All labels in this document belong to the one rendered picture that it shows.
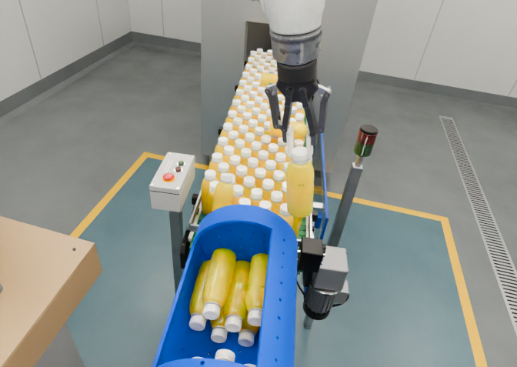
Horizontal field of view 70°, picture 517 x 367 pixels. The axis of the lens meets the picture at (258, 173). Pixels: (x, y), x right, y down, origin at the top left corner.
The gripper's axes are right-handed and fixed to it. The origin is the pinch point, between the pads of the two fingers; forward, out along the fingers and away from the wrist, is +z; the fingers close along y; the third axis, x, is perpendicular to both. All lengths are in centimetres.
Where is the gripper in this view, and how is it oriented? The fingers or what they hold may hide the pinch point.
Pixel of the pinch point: (299, 143)
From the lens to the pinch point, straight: 82.5
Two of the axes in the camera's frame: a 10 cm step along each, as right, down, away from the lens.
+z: 1.1, 7.4, 6.7
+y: 9.5, 1.3, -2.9
